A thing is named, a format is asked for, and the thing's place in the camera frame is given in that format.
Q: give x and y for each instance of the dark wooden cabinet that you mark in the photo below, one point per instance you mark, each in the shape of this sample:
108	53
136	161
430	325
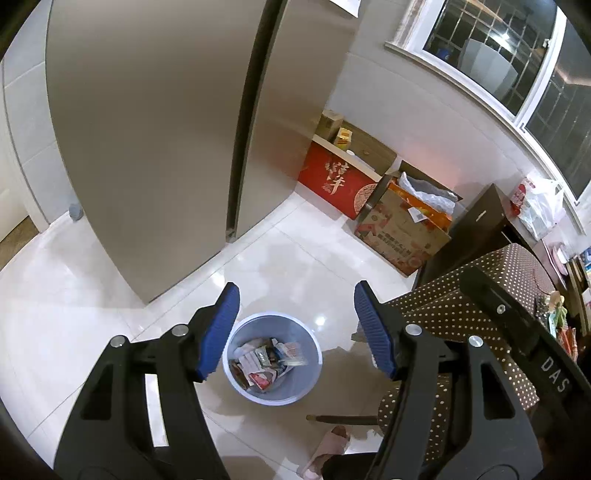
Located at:
471	240

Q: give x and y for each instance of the white plant pot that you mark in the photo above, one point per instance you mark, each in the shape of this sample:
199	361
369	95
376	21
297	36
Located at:
489	67

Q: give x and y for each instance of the dark wooden desk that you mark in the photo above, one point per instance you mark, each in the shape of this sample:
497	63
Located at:
579	295

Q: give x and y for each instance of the white plastic shopping bag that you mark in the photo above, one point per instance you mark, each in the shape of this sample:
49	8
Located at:
540	207

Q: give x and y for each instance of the champagne double-door refrigerator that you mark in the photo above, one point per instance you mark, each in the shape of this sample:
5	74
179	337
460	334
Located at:
138	138

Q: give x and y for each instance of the metal window grille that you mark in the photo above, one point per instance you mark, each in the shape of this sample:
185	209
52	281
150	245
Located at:
466	21

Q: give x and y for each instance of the red cardboard box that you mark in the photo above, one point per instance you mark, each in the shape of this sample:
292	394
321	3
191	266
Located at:
337	180

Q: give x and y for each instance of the pink slipper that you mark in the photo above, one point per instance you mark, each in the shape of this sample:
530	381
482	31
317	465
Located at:
330	445

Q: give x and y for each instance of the green printed paper packet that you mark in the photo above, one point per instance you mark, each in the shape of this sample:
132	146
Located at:
551	318

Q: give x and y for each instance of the crumpled white plastic bag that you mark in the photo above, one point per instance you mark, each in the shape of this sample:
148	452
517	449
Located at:
429	194

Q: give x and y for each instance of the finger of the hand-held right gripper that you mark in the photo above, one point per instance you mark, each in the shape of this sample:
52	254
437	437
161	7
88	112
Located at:
489	295

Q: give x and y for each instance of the newspaper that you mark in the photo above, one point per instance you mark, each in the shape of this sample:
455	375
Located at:
251	357

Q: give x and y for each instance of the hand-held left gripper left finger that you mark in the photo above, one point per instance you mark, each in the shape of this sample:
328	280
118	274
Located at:
217	332

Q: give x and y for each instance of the white printed sheet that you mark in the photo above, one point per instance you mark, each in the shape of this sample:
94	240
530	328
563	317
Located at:
346	5

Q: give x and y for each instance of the yellow carton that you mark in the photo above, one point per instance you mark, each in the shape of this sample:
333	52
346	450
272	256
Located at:
343	137

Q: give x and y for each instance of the white-framed sliding window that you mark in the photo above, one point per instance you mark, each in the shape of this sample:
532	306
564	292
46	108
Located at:
531	117

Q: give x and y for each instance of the blue bottle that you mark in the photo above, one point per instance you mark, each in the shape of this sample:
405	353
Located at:
446	53

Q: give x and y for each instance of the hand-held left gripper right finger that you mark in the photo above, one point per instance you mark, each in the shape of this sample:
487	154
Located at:
376	332

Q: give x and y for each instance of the orange printed packet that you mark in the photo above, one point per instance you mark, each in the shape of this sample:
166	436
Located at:
567	342

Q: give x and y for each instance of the person's dark trouser leg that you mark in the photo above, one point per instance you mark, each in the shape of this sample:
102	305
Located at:
346	470

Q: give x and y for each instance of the orange cardboard box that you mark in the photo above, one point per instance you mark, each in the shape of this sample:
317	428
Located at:
401	198

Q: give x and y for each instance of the light blue plastic bin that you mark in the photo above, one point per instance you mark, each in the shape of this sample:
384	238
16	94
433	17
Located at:
300	385

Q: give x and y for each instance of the brown printed cardboard box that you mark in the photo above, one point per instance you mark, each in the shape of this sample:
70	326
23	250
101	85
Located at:
401	244

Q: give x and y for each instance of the small plain cardboard box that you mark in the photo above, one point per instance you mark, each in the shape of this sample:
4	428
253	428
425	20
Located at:
330	123

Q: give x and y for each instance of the small grey object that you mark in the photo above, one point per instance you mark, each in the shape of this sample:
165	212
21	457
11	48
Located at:
76	211

